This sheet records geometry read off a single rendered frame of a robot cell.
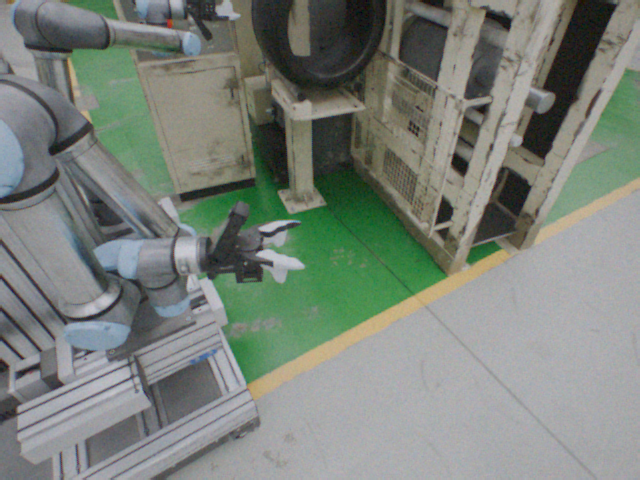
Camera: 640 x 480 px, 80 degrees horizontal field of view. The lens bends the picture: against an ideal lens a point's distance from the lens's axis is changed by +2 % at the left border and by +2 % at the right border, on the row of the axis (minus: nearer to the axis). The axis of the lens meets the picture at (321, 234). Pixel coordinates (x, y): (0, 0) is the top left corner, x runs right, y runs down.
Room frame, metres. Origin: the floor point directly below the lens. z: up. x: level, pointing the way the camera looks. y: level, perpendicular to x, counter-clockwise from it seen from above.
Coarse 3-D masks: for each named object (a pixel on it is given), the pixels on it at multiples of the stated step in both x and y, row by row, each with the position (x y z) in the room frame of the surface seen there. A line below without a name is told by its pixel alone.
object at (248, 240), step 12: (204, 240) 0.53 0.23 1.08; (240, 240) 0.54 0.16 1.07; (252, 240) 0.54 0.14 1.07; (204, 252) 0.51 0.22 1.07; (228, 252) 0.52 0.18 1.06; (204, 264) 0.49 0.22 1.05; (216, 264) 0.51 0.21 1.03; (228, 264) 0.52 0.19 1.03; (240, 264) 0.50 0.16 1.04; (240, 276) 0.49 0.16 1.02; (252, 276) 0.50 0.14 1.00
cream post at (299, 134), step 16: (304, 0) 2.06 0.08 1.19; (304, 16) 2.06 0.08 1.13; (288, 32) 2.03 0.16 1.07; (304, 32) 2.06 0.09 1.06; (304, 48) 2.06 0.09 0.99; (288, 128) 2.08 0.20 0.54; (304, 128) 2.06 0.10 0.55; (288, 144) 2.10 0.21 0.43; (304, 144) 2.05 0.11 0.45; (288, 160) 2.12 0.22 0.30; (304, 160) 2.05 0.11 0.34; (304, 176) 2.05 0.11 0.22; (304, 192) 2.05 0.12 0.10
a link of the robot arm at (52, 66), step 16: (16, 0) 1.24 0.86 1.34; (32, 0) 1.21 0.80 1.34; (48, 0) 1.21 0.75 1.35; (16, 16) 1.20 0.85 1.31; (32, 16) 1.17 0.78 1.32; (32, 32) 1.17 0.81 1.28; (32, 48) 1.16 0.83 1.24; (48, 48) 1.17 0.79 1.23; (48, 64) 1.17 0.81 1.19; (64, 64) 1.20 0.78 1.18; (48, 80) 1.16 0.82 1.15; (64, 80) 1.18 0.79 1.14; (64, 96) 1.16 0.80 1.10
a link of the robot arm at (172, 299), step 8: (176, 280) 0.51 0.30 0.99; (184, 280) 0.54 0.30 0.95; (152, 288) 0.48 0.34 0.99; (160, 288) 0.48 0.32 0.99; (168, 288) 0.49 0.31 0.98; (176, 288) 0.50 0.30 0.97; (184, 288) 0.52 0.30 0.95; (152, 296) 0.48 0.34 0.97; (160, 296) 0.48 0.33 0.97; (168, 296) 0.49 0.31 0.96; (176, 296) 0.50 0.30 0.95; (184, 296) 0.51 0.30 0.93; (152, 304) 0.49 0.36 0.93; (160, 304) 0.48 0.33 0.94; (168, 304) 0.48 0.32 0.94; (176, 304) 0.49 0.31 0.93; (184, 304) 0.50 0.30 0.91; (160, 312) 0.48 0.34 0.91; (168, 312) 0.48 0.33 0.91; (176, 312) 0.49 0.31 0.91
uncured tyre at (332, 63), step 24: (264, 0) 1.67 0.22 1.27; (288, 0) 1.64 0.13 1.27; (360, 0) 2.03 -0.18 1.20; (384, 0) 1.81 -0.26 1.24; (264, 24) 1.65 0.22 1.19; (360, 24) 2.02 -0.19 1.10; (384, 24) 1.83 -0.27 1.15; (264, 48) 1.69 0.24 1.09; (288, 48) 1.63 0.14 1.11; (336, 48) 2.01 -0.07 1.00; (360, 48) 1.94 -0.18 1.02; (288, 72) 1.65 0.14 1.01; (312, 72) 1.93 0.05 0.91; (336, 72) 1.90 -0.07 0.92; (360, 72) 1.78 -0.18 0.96
